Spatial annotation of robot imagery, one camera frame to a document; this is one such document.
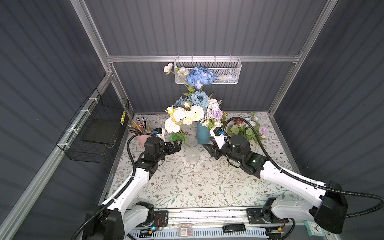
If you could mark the pink pencil cup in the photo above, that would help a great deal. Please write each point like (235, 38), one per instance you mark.
(142, 138)

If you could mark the teal small clock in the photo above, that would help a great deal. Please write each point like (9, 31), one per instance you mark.
(313, 229)

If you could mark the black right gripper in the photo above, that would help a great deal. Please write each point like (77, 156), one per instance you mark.
(213, 149)

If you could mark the black wire wall basket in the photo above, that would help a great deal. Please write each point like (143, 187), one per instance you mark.
(96, 133)

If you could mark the cream peony flower stem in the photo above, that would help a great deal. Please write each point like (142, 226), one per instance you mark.
(193, 114)

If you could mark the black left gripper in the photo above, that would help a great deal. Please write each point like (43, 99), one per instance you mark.
(176, 147)

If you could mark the purple white flower bunch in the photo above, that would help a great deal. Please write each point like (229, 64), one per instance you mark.
(215, 116)

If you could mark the white wire mesh basket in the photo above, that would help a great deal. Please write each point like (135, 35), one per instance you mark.
(227, 69)

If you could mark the floral patterned table mat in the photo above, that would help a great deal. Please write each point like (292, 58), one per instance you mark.
(209, 183)

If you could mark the clear small parts box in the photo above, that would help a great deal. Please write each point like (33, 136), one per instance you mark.
(185, 230)

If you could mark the clear ribbed glass vase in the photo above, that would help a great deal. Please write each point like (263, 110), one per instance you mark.
(192, 151)

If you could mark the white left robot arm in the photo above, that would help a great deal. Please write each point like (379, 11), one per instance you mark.
(112, 221)

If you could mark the teal ceramic vase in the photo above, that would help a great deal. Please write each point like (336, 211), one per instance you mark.
(202, 134)

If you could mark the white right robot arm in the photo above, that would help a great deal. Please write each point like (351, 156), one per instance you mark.
(327, 209)

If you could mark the green sprig flower bunch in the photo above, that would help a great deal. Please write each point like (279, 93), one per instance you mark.
(239, 127)

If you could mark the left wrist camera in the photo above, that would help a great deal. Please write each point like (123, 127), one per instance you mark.
(160, 133)

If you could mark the black remote device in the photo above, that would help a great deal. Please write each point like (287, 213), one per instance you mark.
(232, 228)

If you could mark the coloured pencils bundle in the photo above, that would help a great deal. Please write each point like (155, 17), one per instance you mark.
(137, 126)

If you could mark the dusty blue rose bunch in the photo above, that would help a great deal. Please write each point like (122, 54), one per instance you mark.
(200, 99)

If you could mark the blue hydrangea flower stem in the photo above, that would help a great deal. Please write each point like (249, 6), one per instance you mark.
(199, 77)

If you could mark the white rose stem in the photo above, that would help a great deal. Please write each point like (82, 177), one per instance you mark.
(178, 72)

